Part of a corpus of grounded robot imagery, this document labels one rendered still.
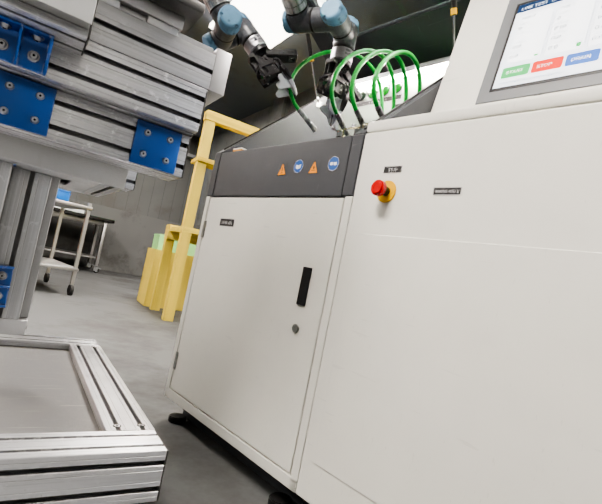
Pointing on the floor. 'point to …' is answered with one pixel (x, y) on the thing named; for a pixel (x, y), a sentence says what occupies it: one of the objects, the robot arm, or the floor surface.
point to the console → (485, 308)
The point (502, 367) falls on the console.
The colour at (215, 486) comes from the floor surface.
